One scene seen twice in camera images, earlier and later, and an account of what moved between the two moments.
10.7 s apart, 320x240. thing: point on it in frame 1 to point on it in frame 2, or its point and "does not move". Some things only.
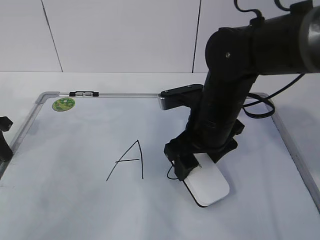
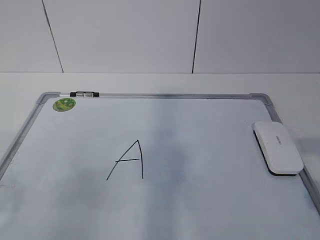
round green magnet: (63, 104) does not move
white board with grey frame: (92, 166) does not move
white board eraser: (206, 184) to (281, 156)
